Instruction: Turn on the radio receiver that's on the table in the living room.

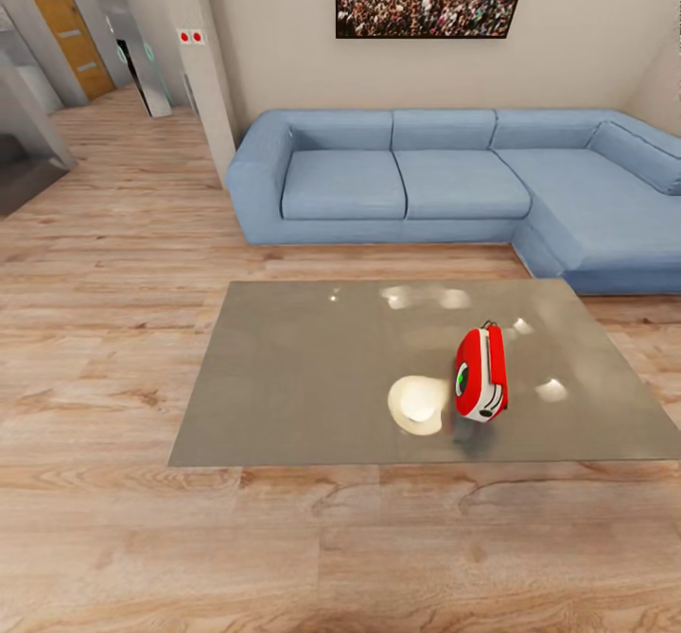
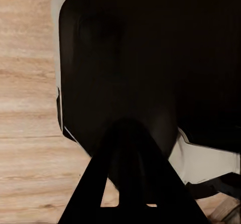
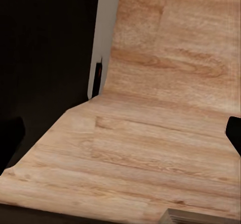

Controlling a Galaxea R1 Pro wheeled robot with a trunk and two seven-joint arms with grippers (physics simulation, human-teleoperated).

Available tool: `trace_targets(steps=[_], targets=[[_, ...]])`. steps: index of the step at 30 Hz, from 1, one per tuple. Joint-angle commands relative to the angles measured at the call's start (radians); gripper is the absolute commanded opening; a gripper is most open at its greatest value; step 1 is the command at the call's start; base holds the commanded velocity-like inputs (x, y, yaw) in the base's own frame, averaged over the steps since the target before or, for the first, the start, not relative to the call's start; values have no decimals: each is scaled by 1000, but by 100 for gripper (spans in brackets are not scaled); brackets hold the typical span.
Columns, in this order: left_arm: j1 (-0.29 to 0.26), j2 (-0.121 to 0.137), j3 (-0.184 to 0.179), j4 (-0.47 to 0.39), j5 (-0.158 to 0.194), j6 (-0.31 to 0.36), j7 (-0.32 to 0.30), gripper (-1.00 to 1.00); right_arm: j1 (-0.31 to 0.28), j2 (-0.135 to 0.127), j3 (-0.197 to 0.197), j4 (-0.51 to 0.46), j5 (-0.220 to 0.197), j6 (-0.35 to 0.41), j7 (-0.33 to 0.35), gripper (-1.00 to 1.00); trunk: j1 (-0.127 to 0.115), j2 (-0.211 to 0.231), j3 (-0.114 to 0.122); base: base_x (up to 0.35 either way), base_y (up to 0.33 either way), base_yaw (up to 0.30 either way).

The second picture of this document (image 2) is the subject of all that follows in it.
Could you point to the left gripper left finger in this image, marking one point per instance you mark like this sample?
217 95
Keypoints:
84 205

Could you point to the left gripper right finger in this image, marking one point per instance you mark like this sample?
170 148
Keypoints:
175 204

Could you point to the wood fireplace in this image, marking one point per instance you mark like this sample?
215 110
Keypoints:
229 211

